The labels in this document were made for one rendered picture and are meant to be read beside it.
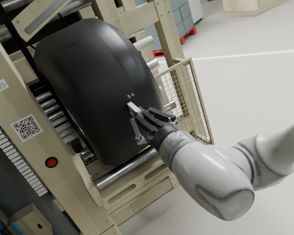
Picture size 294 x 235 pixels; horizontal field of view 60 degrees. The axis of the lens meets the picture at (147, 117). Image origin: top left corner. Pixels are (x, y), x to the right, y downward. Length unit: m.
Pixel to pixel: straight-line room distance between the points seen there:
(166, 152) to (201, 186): 0.12
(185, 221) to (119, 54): 1.40
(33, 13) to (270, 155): 1.09
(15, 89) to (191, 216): 1.46
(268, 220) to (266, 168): 1.30
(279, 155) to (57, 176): 0.77
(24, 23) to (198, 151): 0.99
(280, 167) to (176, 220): 1.44
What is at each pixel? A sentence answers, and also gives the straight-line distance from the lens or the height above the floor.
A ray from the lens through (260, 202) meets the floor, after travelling 1.94.
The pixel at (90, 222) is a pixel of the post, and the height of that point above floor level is 0.71.
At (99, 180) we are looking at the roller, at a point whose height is 0.92.
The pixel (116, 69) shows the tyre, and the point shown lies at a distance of 0.79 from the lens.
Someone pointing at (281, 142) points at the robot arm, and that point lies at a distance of 0.56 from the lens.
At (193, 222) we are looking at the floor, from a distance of 1.91.
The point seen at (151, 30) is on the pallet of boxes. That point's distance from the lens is 5.11.
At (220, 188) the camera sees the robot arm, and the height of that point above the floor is 1.18.
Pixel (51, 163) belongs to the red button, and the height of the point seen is 1.06.
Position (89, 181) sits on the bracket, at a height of 0.95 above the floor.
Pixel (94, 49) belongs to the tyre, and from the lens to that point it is 0.82.
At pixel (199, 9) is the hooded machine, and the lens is 6.99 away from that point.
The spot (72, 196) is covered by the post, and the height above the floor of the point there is 0.88.
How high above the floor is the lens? 1.52
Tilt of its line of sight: 28 degrees down
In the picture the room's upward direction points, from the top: 22 degrees counter-clockwise
